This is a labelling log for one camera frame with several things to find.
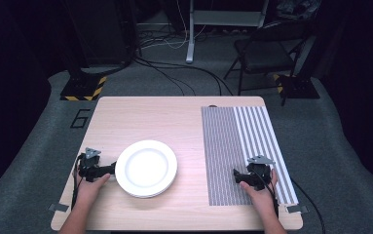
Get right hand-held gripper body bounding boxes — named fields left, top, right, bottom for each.
left=243, top=154, right=277, bottom=192

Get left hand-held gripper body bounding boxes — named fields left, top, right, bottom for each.
left=77, top=147, right=106, bottom=183

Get person's left hand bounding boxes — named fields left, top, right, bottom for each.
left=75, top=164, right=111, bottom=211

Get person's right hand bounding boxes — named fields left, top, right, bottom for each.
left=240, top=168, right=280, bottom=214

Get grey white striped placemat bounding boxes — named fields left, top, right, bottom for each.
left=201, top=105, right=299, bottom=207

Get grey tape strip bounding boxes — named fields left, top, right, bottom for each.
left=285, top=205, right=309, bottom=215
left=48, top=203, right=70, bottom=213

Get black yellow striped stand base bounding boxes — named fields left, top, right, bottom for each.
left=59, top=74, right=108, bottom=102
left=273, top=73, right=321, bottom=107

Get black folding chair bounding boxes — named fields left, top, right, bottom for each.
left=222, top=19, right=314, bottom=97

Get large dark cabinet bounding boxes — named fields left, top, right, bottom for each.
left=64, top=0, right=141, bottom=67

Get white metal stand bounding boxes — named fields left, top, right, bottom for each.
left=185, top=0, right=270, bottom=64

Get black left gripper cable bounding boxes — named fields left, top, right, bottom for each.
left=70, top=153, right=87, bottom=211

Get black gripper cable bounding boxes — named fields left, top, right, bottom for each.
left=250, top=164, right=326, bottom=234
left=70, top=153, right=87, bottom=211

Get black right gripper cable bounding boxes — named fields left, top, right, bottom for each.
left=250, top=164, right=326, bottom=234

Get black floor cables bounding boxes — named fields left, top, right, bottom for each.
left=131, top=55, right=235, bottom=98

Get white floor cables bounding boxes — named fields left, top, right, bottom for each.
left=138, top=0, right=209, bottom=51

